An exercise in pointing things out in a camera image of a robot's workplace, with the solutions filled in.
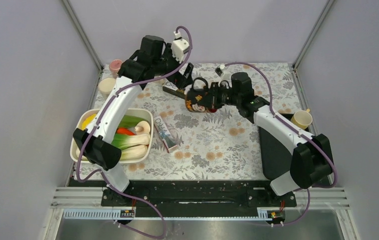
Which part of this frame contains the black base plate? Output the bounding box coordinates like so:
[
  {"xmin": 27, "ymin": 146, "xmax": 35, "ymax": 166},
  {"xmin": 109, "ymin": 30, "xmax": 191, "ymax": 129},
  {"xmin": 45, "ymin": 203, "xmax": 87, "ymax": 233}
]
[{"xmin": 101, "ymin": 180, "xmax": 297, "ymax": 218}]

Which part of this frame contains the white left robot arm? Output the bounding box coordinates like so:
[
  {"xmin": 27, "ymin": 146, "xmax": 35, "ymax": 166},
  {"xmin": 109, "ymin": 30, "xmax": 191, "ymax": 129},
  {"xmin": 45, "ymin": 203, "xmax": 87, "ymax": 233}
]
[{"xmin": 73, "ymin": 32, "xmax": 193, "ymax": 206}]

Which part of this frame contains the green white bok choy toy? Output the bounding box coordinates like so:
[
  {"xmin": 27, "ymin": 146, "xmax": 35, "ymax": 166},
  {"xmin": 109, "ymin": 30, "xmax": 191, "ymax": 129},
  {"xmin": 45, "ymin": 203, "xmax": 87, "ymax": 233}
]
[{"xmin": 111, "ymin": 133, "xmax": 151, "ymax": 150}]

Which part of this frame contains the white silver toothpaste box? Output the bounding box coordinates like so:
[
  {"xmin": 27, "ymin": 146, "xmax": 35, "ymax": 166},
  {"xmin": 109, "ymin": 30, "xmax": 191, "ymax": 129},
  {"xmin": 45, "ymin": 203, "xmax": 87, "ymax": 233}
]
[{"xmin": 153, "ymin": 116, "xmax": 177, "ymax": 153}]

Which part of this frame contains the red pepper toy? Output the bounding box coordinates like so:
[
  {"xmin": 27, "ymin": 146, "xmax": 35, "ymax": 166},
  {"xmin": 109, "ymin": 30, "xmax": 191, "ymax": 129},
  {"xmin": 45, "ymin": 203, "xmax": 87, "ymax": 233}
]
[{"xmin": 116, "ymin": 127, "xmax": 135, "ymax": 136}]

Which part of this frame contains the plain yellow mug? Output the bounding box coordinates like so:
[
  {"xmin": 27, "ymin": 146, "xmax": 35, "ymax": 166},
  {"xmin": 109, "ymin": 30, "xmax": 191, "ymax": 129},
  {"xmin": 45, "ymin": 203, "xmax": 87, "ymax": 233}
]
[{"xmin": 290, "ymin": 108, "xmax": 313, "ymax": 130}]

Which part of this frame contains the floral tablecloth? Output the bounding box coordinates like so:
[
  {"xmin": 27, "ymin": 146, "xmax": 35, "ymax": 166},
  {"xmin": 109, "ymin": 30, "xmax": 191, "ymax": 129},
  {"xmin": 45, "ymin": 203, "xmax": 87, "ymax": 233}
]
[{"xmin": 73, "ymin": 62, "xmax": 305, "ymax": 181}]

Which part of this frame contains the beige mushroom toy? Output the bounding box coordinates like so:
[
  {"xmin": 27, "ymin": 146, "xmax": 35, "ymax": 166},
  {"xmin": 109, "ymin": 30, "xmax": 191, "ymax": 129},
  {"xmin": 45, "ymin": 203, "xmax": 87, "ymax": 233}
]
[{"xmin": 134, "ymin": 120, "xmax": 151, "ymax": 135}]

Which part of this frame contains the pink patterned mug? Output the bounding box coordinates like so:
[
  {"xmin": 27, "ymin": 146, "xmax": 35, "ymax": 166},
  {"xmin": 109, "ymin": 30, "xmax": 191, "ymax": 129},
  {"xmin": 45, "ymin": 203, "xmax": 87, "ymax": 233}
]
[{"xmin": 108, "ymin": 59, "xmax": 123, "ymax": 78}]

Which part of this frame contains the green leafy vegetable toy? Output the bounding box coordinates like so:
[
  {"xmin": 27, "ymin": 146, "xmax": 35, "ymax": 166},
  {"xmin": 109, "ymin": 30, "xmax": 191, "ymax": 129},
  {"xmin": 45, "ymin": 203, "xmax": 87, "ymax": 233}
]
[{"xmin": 118, "ymin": 114, "xmax": 146, "ymax": 129}]

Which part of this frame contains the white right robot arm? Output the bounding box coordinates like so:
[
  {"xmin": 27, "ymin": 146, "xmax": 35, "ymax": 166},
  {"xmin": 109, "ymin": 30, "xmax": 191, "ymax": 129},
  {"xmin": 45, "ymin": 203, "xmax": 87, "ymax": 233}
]
[{"xmin": 208, "ymin": 72, "xmax": 336, "ymax": 206}]

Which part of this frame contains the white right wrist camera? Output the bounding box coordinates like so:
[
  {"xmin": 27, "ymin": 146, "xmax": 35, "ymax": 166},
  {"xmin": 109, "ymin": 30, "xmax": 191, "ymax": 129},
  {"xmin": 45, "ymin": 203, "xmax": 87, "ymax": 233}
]
[{"xmin": 214, "ymin": 64, "xmax": 226, "ymax": 78}]

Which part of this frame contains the black orange floral mug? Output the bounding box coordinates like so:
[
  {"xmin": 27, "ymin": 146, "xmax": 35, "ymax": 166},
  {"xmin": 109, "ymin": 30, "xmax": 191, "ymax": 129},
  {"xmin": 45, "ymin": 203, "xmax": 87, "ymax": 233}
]
[{"xmin": 184, "ymin": 77, "xmax": 215, "ymax": 113}]

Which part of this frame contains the white bok choy toy lower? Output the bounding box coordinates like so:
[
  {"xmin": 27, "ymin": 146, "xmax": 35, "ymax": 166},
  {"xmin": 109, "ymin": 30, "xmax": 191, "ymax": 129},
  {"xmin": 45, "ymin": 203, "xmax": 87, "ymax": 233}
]
[{"xmin": 119, "ymin": 145, "xmax": 148, "ymax": 161}]

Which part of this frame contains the black silver toothpaste box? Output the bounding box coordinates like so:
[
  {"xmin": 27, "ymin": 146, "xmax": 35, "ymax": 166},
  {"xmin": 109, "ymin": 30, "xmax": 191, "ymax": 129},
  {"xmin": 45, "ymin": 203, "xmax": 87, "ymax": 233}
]
[{"xmin": 162, "ymin": 80, "xmax": 186, "ymax": 99}]

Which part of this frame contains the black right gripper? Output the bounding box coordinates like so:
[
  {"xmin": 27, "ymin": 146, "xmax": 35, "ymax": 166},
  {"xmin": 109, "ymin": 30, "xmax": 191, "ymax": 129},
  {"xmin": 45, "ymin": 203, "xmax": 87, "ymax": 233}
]
[{"xmin": 198, "ymin": 81, "xmax": 242, "ymax": 109}]

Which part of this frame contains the black tray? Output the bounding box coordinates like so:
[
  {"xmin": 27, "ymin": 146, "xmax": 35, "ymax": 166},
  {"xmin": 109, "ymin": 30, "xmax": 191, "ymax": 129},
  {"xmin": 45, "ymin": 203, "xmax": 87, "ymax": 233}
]
[{"xmin": 258, "ymin": 113, "xmax": 331, "ymax": 186}]

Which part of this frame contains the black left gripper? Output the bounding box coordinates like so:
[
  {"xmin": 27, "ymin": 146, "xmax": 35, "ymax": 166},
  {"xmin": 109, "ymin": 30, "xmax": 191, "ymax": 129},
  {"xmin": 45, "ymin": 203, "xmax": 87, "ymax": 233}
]
[{"xmin": 152, "ymin": 43, "xmax": 193, "ymax": 89}]

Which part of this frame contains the yellow napa cabbage toy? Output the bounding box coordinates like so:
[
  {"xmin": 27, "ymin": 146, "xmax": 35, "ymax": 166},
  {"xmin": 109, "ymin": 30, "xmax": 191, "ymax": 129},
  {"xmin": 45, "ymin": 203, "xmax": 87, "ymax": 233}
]
[{"xmin": 80, "ymin": 113, "xmax": 97, "ymax": 130}]

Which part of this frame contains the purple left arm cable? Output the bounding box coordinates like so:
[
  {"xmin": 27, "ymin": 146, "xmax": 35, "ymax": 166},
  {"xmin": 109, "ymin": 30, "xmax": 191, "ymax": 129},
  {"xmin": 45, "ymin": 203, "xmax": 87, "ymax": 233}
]
[{"xmin": 75, "ymin": 25, "xmax": 194, "ymax": 240}]

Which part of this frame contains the cream cat pattern mug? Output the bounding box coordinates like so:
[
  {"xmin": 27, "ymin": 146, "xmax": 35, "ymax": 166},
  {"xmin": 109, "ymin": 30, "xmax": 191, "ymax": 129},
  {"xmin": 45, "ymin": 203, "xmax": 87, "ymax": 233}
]
[{"xmin": 97, "ymin": 77, "xmax": 116, "ymax": 100}]

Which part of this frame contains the white plastic tub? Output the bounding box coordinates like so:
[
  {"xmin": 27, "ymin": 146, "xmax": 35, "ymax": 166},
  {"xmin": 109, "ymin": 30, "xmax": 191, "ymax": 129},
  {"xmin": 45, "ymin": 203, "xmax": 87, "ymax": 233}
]
[{"xmin": 69, "ymin": 107, "xmax": 154, "ymax": 165}]

